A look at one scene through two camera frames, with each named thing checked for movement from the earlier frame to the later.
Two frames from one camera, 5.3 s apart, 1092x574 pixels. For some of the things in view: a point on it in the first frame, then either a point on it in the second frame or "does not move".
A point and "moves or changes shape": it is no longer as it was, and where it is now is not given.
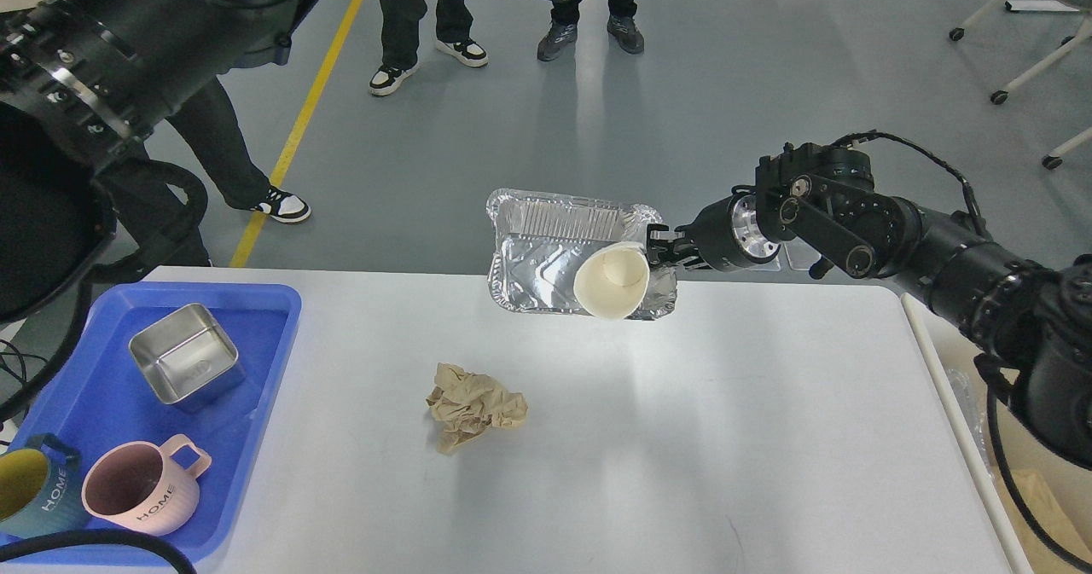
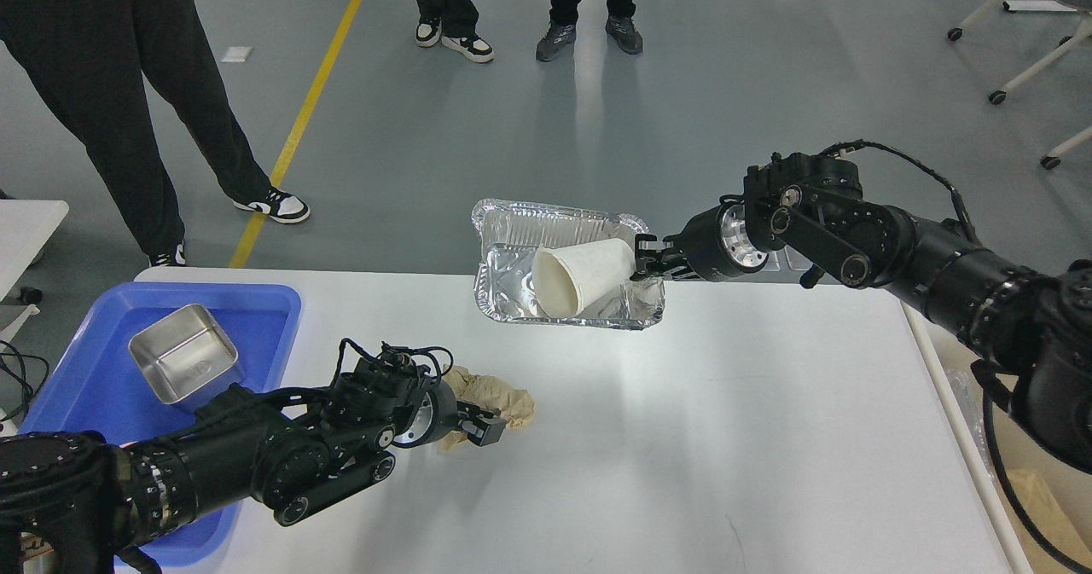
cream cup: [612, 280] moves or changes shape
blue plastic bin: [148, 468] does not move
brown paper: [467, 405] does not move
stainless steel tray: [185, 357] does not move
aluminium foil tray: [537, 240] moves or changes shape
